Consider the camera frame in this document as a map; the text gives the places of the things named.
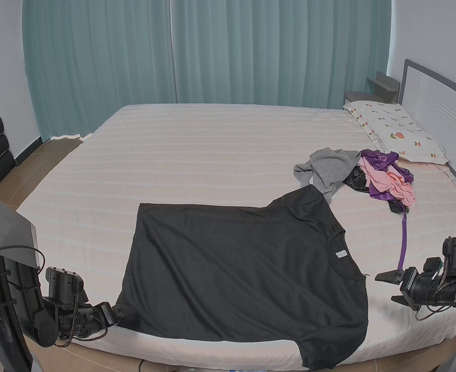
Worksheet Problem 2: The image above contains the blue-green curtain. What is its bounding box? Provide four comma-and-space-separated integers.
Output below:
170, 0, 392, 109
22, 0, 174, 140

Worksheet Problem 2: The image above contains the grey garment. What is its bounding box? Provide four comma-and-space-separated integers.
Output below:
293, 148, 362, 204

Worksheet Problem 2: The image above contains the black cable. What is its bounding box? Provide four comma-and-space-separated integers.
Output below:
0, 246, 46, 282

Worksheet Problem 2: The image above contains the grey bedside table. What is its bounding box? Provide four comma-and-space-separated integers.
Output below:
345, 71, 401, 104

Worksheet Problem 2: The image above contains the black lace garment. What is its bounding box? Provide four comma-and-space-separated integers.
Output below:
343, 167, 411, 215

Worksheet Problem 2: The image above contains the pink garment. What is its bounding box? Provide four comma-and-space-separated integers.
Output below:
358, 157, 416, 205

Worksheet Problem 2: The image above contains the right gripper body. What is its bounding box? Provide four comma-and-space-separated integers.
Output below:
400, 268, 447, 311

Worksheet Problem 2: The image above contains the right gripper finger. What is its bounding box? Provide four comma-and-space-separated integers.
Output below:
375, 270, 406, 284
391, 295, 419, 311

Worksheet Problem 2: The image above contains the white printed pillow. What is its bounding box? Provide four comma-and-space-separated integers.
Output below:
343, 100, 450, 165

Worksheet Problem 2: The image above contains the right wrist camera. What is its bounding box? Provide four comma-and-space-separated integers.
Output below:
423, 257, 443, 276

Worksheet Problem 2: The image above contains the black T-shirt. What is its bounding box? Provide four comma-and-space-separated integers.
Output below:
116, 184, 369, 371

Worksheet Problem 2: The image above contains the bed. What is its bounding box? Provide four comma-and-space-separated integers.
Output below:
17, 58, 456, 372

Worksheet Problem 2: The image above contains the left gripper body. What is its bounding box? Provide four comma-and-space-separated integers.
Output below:
71, 302, 117, 340

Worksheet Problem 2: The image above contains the purple satin garment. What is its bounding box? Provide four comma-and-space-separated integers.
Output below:
360, 150, 415, 271

